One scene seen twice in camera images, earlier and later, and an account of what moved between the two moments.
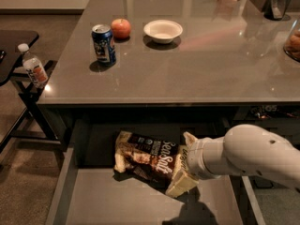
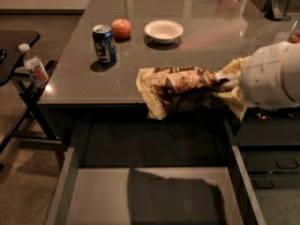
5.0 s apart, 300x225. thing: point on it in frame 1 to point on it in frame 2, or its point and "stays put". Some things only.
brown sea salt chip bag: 151,159 to 170,91
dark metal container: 279,2 stays put
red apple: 121,28 stays put
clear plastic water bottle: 34,68 stays put
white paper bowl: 162,31 stays put
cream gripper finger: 189,139 to 235,67
